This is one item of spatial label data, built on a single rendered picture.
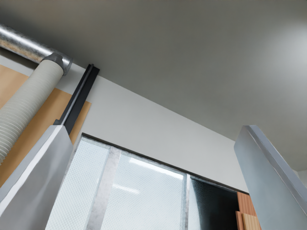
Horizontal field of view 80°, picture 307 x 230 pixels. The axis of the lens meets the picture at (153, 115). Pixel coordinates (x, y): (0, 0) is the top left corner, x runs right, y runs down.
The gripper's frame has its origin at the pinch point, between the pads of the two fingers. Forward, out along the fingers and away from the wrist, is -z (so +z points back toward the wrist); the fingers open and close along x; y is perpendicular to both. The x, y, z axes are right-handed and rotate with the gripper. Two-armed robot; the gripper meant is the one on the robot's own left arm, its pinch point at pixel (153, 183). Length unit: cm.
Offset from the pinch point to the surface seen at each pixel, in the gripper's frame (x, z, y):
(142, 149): -9, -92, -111
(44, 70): -71, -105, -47
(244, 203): 85, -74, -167
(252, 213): 93, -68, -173
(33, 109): -71, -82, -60
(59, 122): -61, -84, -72
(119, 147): -27, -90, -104
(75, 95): -56, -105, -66
